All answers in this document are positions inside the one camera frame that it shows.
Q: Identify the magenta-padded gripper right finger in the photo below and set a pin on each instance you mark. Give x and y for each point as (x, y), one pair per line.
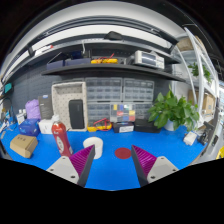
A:
(152, 165)

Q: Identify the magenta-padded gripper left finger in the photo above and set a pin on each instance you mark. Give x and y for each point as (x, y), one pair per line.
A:
(71, 166)

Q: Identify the red drink bottle white cap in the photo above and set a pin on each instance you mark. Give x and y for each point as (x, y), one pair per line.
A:
(61, 137)

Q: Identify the white cup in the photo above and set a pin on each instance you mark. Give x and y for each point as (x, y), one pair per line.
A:
(94, 145)

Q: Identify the flat round red coaster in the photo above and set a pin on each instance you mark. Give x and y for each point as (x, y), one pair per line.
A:
(122, 153)

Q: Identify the black case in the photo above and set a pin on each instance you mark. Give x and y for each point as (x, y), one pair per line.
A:
(146, 126)

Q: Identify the small white device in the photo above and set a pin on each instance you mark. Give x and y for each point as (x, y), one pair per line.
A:
(190, 138)

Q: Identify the small white box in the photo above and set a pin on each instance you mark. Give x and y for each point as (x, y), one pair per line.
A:
(45, 126)

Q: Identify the black box white label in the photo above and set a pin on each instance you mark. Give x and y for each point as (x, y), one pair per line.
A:
(123, 127)

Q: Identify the yellow red clamp meter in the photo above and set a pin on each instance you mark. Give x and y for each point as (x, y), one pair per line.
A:
(100, 125)

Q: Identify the black rectangular speaker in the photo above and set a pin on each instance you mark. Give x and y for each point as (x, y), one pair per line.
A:
(76, 114)

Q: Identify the brown cardboard box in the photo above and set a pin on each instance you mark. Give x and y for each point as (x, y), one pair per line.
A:
(23, 145)

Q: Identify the green potted plant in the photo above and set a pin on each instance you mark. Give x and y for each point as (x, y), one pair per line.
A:
(173, 111)

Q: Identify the white pegboard panel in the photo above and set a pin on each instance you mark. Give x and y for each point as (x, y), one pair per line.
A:
(63, 103)

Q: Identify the purple plastic bag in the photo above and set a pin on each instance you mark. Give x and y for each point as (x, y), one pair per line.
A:
(32, 109)

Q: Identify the grey drawer organizer cabinets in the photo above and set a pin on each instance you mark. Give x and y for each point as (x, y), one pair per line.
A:
(120, 98)

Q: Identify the white shelf rack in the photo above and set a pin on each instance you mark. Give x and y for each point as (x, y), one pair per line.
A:
(200, 76)

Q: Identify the dark wall shelf with items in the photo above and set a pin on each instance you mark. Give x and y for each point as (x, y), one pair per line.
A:
(106, 61)

